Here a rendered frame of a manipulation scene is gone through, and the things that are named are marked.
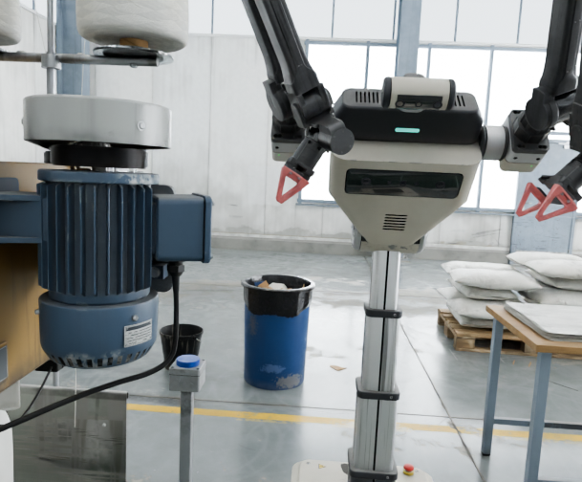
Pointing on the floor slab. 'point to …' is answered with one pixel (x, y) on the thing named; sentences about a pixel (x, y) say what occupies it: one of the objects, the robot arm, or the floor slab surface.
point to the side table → (533, 389)
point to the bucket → (189, 343)
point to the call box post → (186, 436)
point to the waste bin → (276, 331)
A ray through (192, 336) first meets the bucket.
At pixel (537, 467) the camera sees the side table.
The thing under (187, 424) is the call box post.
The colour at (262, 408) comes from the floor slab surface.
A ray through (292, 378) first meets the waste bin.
